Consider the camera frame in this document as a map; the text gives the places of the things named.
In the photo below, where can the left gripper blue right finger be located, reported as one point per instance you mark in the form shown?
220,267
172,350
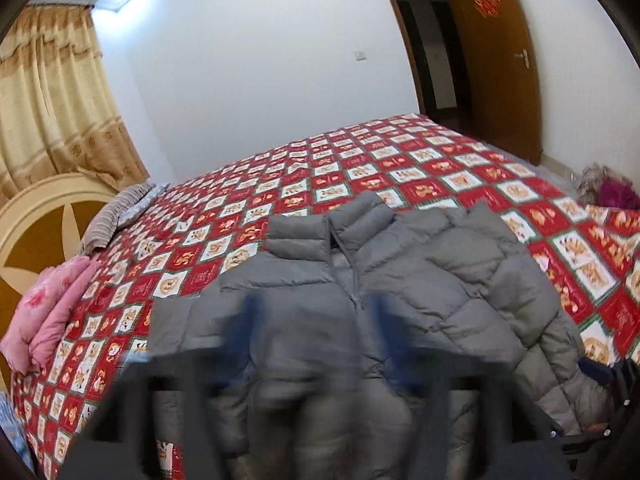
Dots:
401,360

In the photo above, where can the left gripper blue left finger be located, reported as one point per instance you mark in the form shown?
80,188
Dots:
235,353

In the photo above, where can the grey puffer jacket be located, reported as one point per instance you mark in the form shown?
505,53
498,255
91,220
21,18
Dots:
318,396

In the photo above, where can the purple clothes pile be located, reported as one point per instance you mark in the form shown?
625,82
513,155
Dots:
602,186

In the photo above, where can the red patterned bed quilt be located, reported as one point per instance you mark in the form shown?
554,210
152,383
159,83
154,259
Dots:
196,230

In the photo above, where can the grey striped pillow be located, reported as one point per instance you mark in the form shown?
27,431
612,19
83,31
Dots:
119,212

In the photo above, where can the pink folded blanket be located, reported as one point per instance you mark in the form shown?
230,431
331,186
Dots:
41,316

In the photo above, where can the cream round headboard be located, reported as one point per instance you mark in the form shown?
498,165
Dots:
41,227

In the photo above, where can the blue printed cloth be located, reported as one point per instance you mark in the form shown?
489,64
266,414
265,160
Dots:
16,458

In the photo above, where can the brown wooden door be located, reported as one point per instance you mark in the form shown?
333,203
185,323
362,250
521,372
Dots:
505,94

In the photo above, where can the beige curtain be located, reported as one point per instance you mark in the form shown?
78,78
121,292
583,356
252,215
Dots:
58,114

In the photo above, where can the red door decoration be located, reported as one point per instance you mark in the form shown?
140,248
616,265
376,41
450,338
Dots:
487,8

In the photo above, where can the silver door handle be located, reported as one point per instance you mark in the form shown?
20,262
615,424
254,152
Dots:
523,56

